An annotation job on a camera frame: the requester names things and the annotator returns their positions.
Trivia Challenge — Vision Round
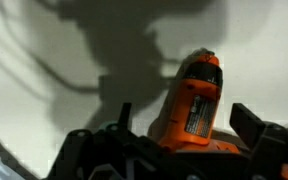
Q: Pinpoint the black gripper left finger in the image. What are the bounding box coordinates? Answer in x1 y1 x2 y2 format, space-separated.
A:
46 102 162 180

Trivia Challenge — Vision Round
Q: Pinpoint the orange cordless drill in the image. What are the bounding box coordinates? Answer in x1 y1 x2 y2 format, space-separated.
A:
147 47 242 155

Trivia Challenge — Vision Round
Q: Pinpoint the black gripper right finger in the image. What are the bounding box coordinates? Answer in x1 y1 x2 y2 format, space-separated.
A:
229 102 288 180

